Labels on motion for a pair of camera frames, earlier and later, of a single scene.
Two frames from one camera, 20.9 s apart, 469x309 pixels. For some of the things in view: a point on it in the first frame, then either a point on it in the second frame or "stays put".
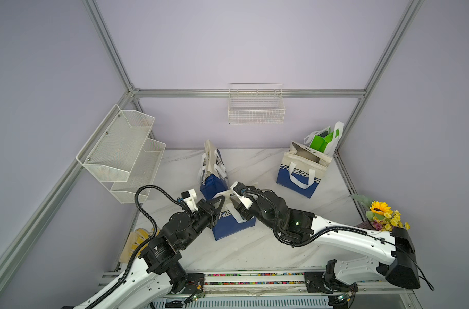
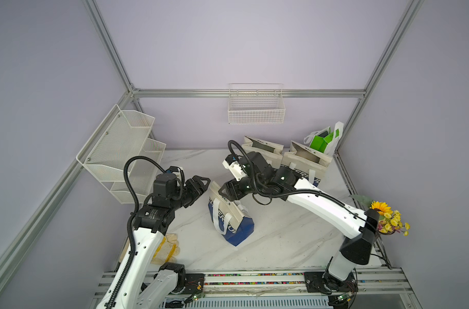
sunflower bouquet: [380, 215] stays put
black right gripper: [241, 208] to [234, 187]
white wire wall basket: [252, 103] stays put
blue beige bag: [230, 222] to [272, 152]
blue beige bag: [213, 172] to [230, 218]
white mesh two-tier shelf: [120, 156] stays put
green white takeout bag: [325, 140] stays put
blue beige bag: [301, 169] stays put
